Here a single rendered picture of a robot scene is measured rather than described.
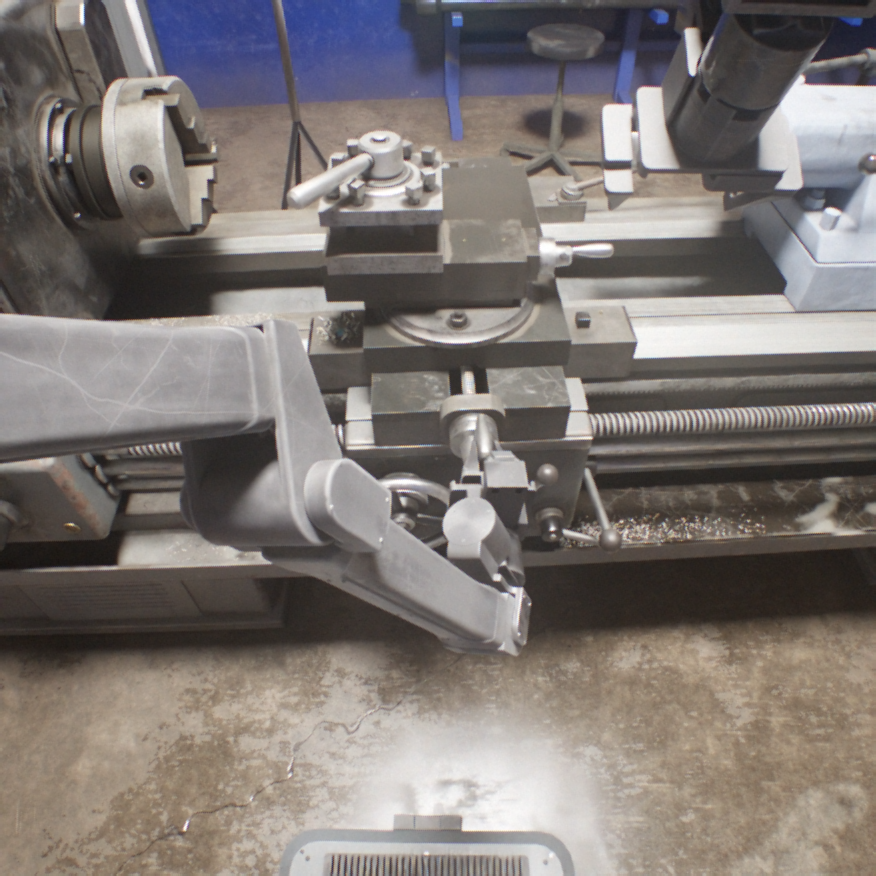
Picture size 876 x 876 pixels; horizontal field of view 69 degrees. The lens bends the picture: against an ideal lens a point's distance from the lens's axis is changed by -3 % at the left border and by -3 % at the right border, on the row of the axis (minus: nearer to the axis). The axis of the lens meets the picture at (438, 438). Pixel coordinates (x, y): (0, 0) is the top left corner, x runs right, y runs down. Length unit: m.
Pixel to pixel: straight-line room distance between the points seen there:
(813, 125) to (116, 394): 1.13
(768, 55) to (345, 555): 0.37
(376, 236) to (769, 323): 0.71
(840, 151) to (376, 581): 1.06
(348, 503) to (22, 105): 0.96
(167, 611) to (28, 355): 1.58
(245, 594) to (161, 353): 1.41
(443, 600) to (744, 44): 0.43
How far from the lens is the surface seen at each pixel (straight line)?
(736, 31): 0.44
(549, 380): 1.03
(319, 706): 1.70
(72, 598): 1.85
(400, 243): 0.97
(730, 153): 0.50
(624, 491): 1.52
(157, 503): 1.50
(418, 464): 1.08
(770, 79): 0.45
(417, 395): 1.00
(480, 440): 0.85
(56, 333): 0.29
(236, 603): 1.75
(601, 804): 1.65
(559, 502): 1.21
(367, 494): 0.39
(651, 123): 0.51
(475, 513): 0.68
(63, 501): 1.30
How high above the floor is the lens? 1.59
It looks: 49 degrees down
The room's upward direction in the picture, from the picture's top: 1 degrees counter-clockwise
